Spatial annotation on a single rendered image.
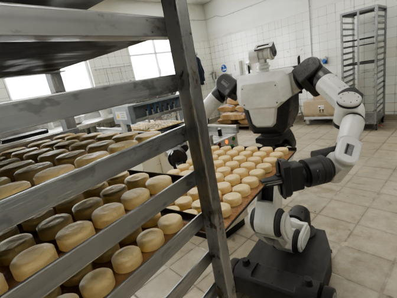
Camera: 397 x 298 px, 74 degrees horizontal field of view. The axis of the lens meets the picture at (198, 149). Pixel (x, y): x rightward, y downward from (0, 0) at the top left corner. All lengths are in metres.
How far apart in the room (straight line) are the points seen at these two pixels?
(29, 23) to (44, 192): 0.18
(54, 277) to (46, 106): 0.19
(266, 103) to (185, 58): 0.86
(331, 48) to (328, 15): 0.57
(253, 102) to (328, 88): 0.34
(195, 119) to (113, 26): 0.19
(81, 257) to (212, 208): 0.25
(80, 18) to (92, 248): 0.28
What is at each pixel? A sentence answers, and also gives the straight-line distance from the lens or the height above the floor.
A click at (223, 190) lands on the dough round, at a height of 0.99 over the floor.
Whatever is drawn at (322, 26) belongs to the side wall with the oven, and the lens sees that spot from 5.83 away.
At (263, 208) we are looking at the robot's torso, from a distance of 1.39.
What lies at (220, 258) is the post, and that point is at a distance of 0.58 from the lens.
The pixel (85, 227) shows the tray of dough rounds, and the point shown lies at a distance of 0.41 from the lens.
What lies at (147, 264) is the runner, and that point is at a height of 1.06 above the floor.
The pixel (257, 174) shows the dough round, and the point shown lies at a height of 1.00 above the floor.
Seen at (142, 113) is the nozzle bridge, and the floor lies 1.08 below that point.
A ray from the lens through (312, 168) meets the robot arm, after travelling 0.84.
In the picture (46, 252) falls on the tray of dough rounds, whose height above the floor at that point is 1.15.
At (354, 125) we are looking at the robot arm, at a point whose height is 1.08.
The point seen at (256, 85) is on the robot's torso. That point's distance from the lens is 1.28.
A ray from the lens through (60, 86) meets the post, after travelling 0.82.
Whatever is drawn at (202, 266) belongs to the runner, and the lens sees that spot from 0.58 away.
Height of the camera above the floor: 1.33
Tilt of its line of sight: 16 degrees down
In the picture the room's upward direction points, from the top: 10 degrees counter-clockwise
